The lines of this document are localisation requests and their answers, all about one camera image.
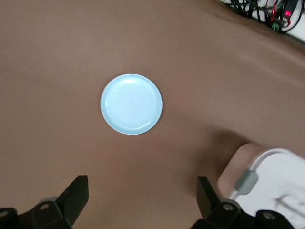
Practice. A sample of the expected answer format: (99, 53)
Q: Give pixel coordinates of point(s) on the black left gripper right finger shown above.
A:
(214, 212)

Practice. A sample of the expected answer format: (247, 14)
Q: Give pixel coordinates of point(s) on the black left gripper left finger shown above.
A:
(69, 205)

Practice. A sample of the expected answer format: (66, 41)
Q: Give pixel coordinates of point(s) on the white lidded storage box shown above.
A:
(278, 176)

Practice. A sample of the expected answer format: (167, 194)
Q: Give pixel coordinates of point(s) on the light blue round plate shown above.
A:
(131, 104)

